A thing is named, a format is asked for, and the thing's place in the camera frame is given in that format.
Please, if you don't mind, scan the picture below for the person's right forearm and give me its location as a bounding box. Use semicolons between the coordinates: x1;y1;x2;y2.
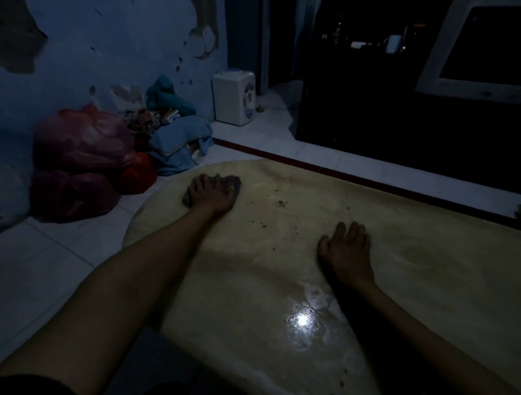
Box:
345;279;521;395

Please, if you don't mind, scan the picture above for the dark cabinet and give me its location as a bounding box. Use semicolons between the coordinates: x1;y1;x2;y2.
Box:
295;0;521;195

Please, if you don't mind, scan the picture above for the white framed dark panel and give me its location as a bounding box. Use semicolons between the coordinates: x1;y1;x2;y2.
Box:
415;0;521;105

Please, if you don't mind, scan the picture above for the dark red plastic bag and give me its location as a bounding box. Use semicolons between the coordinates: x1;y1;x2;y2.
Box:
30;166;123;221

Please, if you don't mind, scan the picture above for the white water dispenser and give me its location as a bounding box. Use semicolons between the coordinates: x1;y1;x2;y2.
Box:
212;69;257;126

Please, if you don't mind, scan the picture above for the large red plastic bag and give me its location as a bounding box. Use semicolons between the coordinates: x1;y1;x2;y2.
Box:
33;104;137;171

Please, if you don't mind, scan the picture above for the patterned clothes pile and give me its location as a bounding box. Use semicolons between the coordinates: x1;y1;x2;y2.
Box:
123;107;180;136

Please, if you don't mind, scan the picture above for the teal crumpled cloth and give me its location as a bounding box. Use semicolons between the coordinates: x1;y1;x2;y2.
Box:
145;75;197;117

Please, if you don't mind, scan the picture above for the person's left forearm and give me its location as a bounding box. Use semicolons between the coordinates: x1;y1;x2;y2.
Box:
0;205;233;395

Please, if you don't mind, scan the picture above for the grey cleaning cloth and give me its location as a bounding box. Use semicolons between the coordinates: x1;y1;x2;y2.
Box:
182;175;242;206

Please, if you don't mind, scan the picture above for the light blue folded fabric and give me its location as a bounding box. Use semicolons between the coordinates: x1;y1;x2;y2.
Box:
148;115;215;177

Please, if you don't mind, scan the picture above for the person's left hand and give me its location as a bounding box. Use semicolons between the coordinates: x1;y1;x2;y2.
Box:
187;174;238;216

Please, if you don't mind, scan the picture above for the small orange plastic bag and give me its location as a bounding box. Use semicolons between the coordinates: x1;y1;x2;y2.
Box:
115;152;159;195

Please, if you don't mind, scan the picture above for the person's right hand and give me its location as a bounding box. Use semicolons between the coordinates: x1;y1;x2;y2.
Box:
317;221;376;288

